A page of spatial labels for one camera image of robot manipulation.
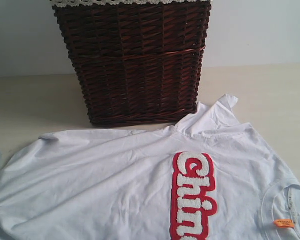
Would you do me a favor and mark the grey fabric liner lace trim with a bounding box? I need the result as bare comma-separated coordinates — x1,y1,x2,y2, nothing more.
49,0,197,8

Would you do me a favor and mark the white t-shirt with red lettering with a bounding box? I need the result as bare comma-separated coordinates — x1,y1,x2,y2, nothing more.
0,94,300,240

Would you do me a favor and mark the dark brown wicker basket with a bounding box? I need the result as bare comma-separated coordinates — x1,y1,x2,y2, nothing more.
52,0,211,126

